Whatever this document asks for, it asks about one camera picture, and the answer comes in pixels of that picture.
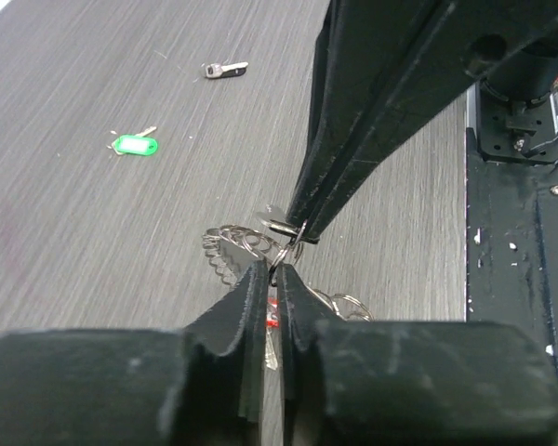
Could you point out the green key tag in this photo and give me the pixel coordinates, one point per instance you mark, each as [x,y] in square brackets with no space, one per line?
[140,144]

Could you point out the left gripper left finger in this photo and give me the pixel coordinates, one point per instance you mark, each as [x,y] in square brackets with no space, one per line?
[199,385]

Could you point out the black-head key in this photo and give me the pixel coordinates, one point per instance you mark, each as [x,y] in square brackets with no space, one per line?
[215,71]
[274,218]

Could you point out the metal disc key organizer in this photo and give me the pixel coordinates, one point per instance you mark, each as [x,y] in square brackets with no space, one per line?
[230,249]

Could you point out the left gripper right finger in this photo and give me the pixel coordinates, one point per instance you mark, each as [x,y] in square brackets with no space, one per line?
[409,382]

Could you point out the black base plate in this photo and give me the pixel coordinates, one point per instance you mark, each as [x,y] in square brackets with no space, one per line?
[512,219]

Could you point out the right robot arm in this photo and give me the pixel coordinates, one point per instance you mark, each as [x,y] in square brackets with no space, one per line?
[526,77]

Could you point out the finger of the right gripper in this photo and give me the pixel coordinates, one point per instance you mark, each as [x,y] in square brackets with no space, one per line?
[364,52]
[474,38]

